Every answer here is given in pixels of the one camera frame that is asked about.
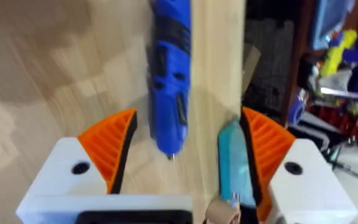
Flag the black folding stand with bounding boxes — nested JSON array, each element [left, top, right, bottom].
[[325, 136, 358, 179]]

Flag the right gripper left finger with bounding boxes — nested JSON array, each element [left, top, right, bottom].
[[16, 108, 138, 215]]

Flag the heap of colourful toys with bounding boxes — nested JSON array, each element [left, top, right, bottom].
[[287, 0, 358, 147]]

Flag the teal flat box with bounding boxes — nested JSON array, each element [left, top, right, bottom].
[[218, 117, 257, 208]]

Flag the brown tape roll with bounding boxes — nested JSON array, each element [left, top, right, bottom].
[[204, 198, 241, 224]]

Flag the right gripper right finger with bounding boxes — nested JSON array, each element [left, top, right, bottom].
[[239, 106, 358, 224]]

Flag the blue electric screwdriver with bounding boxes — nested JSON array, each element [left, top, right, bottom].
[[147, 0, 192, 161]]

